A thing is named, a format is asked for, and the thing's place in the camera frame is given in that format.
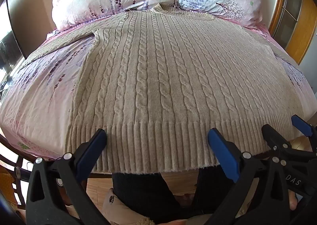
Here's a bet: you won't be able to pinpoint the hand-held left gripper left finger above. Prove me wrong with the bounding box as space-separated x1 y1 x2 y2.
26 128 110 225

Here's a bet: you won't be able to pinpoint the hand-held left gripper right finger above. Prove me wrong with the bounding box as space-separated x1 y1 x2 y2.
207 128 291 225

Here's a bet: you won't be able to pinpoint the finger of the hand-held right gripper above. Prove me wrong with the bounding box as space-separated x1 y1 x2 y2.
291 115 314 138
261 124 292 152

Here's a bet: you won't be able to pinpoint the beige cable-knit sweater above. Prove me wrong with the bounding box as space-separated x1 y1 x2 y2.
20 4 303 174

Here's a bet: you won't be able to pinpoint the person's right hand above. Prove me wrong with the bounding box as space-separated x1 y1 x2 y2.
287 189 299 212

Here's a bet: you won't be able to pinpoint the person's dark trousers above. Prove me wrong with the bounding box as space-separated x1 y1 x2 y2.
111 166 248 225

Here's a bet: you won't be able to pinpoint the person's beige coat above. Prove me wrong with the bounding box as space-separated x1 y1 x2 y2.
103 188 159 225

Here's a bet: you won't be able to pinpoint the pink floral bedsheet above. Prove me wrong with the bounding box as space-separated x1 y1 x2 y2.
0 12 317 163

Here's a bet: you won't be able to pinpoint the dark wooden chair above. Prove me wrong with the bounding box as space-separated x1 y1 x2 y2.
0 132 30 215

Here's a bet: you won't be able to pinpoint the black television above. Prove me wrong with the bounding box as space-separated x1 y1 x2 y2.
0 29 24 72

